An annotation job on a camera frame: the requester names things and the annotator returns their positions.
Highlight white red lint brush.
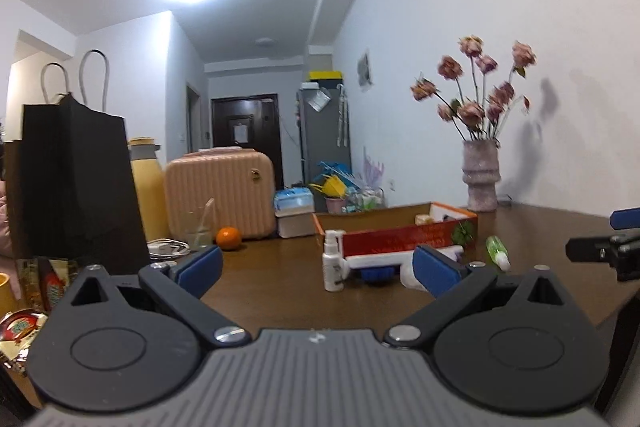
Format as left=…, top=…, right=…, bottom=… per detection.
left=340, top=245, right=464, bottom=277

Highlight blue round lid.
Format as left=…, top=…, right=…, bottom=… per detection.
left=360, top=267, right=395, bottom=284

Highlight white spray bottle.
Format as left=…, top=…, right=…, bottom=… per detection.
left=322, top=230, right=344, bottom=293

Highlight green white small bottle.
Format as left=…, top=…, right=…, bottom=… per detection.
left=486, top=236, right=511, bottom=272

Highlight clear drinking glass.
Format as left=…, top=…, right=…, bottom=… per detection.
left=182, top=198, right=215, bottom=251

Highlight orange fruit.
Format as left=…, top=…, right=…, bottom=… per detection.
left=215, top=227, right=242, bottom=251

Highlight red cardboard box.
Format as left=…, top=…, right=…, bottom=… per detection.
left=314, top=202, right=478, bottom=257

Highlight yellow thermos jug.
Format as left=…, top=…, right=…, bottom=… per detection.
left=128, top=138, right=169, bottom=242

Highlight pink textured vase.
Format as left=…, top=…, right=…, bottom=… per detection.
left=462, top=140, right=501, bottom=212

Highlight pink ribbed suitcase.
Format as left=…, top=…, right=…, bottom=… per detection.
left=164, top=147, right=277, bottom=239

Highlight snack packets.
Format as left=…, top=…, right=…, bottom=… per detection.
left=1, top=258, right=78, bottom=374

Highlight blue tissue pack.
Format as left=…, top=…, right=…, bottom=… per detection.
left=273, top=187, right=314, bottom=215

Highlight black paper shopping bag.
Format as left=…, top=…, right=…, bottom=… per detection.
left=4, top=89, right=150, bottom=274

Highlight yellow watering can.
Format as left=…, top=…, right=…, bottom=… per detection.
left=309, top=174, right=347, bottom=199

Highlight dried pink flowers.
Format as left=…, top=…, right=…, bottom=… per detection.
left=410, top=35, right=537, bottom=146

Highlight dark brown entrance door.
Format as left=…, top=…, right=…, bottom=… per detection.
left=210, top=93, right=284, bottom=188

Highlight grey refrigerator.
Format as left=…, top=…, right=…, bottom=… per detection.
left=297, top=80, right=352, bottom=185

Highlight yellow box on refrigerator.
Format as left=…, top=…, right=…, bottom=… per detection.
left=308, top=70, right=343, bottom=81

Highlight white charger with cable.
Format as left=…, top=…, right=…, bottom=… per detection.
left=146, top=239, right=191, bottom=260

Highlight wire storage rack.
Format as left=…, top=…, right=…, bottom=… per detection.
left=344, top=187, right=386, bottom=213

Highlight wall picture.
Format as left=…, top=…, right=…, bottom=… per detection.
left=357, top=52, right=373, bottom=89

